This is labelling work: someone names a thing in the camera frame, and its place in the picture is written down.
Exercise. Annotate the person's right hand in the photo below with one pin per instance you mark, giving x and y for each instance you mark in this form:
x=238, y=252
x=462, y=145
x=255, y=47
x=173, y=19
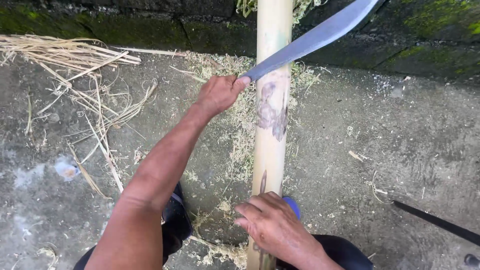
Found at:
x=279, y=232

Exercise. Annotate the long steel machete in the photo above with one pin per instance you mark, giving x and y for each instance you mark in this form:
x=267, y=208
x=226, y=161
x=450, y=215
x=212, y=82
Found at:
x=311, y=39

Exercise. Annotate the green plant leaves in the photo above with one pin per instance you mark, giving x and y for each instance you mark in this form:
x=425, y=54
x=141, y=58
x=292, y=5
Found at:
x=303, y=7

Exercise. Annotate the pile of bamboo shavings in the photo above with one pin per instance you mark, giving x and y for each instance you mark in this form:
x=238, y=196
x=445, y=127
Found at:
x=240, y=120

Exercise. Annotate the heap of dry bamboo strips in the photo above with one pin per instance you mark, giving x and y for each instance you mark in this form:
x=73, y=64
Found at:
x=75, y=60

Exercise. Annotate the small black object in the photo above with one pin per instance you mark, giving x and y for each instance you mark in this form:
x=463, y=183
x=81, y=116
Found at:
x=472, y=260

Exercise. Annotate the person's black trousers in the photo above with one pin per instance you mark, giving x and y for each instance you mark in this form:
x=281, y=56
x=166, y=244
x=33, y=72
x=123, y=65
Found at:
x=176, y=225

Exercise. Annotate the person's right fingers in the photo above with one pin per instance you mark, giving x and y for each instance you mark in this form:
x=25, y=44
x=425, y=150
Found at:
x=250, y=212

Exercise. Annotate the small bamboo chip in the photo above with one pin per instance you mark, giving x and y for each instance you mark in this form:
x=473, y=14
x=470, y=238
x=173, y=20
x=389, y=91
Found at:
x=355, y=155

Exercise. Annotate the long black strip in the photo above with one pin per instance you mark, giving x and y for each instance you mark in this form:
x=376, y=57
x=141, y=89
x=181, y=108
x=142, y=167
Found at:
x=438, y=222

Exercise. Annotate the white plastic scrap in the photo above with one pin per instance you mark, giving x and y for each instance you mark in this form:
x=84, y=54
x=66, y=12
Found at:
x=67, y=169

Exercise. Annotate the pale bamboo pole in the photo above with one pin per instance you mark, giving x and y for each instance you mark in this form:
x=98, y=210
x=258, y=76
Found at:
x=270, y=150

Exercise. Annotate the person's left hand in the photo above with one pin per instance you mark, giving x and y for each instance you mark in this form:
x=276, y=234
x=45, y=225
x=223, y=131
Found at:
x=217, y=94

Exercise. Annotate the blue slipper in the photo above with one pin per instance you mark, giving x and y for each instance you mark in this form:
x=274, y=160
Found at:
x=293, y=206

